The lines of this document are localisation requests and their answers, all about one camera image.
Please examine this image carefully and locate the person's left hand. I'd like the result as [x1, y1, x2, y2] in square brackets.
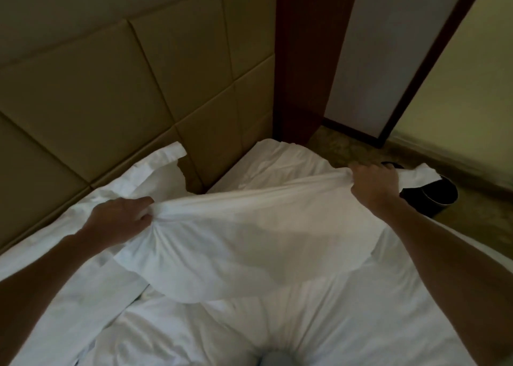
[81, 196, 156, 255]

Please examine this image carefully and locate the person's right hand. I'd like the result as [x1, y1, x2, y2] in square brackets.
[347, 162, 401, 215]

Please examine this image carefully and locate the white pillowcase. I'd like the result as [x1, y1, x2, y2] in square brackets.
[113, 165, 441, 303]

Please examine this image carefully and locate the person's right forearm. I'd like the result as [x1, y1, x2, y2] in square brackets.
[374, 195, 513, 366]

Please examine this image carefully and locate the person's left forearm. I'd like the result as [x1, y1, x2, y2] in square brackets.
[0, 232, 115, 366]

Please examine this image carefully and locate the black waste bin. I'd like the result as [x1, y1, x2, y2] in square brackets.
[380, 162, 458, 219]

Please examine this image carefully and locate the white pillow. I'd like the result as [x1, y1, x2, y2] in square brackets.
[0, 141, 189, 366]

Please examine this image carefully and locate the white door panel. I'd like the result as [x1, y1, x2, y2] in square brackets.
[324, 0, 474, 139]

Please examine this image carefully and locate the beige padded headboard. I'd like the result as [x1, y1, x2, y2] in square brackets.
[0, 0, 278, 254]

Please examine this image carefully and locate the dark wooden pillar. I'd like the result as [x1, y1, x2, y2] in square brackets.
[276, 0, 362, 147]

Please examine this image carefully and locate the dark wooden door frame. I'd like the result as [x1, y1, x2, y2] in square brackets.
[322, 0, 491, 149]

